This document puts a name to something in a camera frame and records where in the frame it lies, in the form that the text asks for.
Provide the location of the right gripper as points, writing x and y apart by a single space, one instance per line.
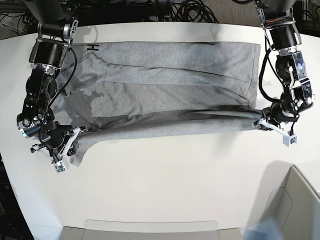
59 143

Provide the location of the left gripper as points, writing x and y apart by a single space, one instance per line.
272 118

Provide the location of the grey T-shirt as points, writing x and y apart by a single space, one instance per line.
142 89

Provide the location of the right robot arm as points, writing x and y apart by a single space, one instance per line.
55 35

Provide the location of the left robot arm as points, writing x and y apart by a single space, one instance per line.
282 36

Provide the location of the grey plastic bin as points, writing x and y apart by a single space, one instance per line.
291 211

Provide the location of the grey tray front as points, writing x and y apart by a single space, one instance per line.
117 230

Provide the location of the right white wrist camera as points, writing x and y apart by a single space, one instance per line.
59 166

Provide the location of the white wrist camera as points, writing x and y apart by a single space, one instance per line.
59 166
288 140

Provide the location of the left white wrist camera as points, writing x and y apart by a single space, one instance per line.
288 140

